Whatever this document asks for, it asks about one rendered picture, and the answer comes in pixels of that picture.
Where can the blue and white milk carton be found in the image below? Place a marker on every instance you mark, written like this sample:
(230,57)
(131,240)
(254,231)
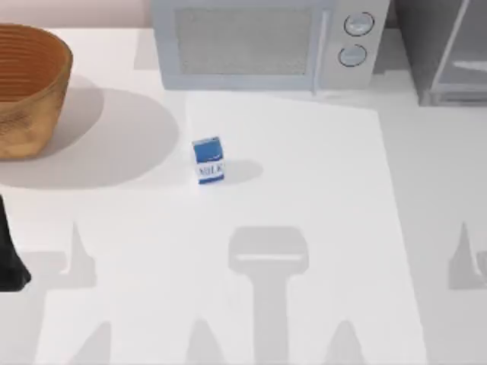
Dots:
(208,160)

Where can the grey cabinet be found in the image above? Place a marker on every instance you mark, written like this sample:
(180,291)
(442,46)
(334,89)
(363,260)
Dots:
(449,49)

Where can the pale microwave oven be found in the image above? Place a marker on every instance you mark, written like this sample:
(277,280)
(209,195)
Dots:
(266,42)

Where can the microwave oven door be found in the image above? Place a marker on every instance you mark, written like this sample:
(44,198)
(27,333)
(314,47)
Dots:
(243,43)

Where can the round microwave knob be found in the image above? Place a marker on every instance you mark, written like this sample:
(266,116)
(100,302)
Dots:
(358,23)
(352,55)

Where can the brown woven basket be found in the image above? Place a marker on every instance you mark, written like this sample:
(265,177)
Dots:
(26,87)

